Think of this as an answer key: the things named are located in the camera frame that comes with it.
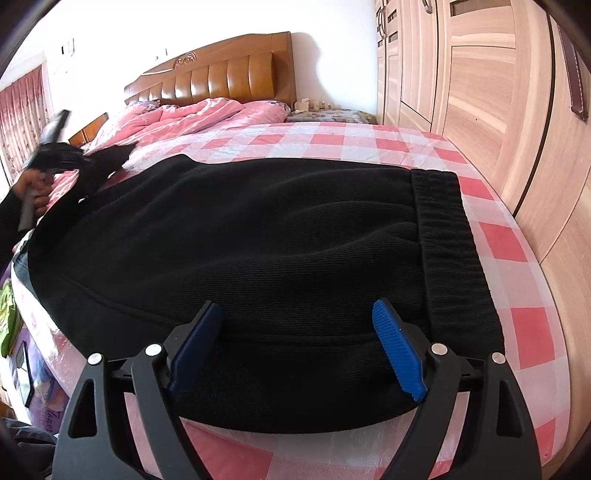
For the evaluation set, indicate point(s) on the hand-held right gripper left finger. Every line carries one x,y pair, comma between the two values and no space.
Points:
196,341

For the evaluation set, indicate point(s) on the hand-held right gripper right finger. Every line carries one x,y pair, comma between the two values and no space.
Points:
399,350

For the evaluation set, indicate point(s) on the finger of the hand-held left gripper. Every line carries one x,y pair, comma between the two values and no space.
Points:
87,161

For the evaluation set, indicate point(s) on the black pants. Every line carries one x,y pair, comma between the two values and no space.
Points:
254,254

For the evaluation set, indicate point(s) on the person's left forearm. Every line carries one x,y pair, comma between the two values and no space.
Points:
9,226

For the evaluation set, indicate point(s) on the person's left hand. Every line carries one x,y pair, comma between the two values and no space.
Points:
39,194

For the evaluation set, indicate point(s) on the brown wooden nightstand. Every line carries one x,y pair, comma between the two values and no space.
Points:
90,129

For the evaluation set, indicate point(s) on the pink patterned curtain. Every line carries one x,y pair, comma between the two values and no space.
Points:
23,115

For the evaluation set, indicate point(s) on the pink quilt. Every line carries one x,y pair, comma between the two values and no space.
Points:
207,115

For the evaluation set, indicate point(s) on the bed with pink checked sheet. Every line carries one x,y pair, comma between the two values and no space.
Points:
508,240

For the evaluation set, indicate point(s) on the brown wooden headboard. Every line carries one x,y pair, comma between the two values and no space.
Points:
221,74

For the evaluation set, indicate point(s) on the purple printed blanket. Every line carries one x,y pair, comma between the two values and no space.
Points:
44,392

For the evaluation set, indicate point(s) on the green cloth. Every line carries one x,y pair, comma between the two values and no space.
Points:
9,318

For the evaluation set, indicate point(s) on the wooden tissue box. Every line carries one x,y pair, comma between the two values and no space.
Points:
302,106

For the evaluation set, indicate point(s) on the nightstand with floral cloth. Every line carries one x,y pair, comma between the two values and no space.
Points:
332,115

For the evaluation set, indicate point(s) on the light wooden wardrobe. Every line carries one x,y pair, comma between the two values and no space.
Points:
485,92

